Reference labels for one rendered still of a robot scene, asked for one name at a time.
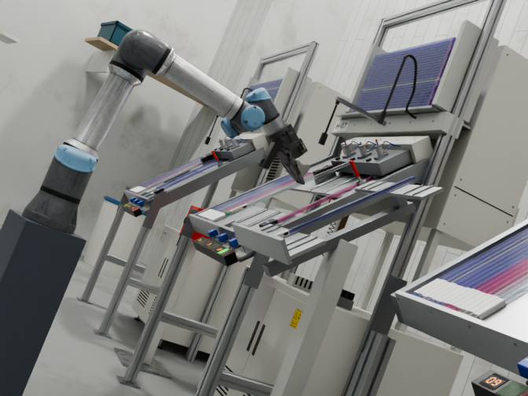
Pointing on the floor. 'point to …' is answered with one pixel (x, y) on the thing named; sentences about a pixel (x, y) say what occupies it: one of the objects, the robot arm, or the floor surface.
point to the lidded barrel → (130, 229)
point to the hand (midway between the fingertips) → (299, 182)
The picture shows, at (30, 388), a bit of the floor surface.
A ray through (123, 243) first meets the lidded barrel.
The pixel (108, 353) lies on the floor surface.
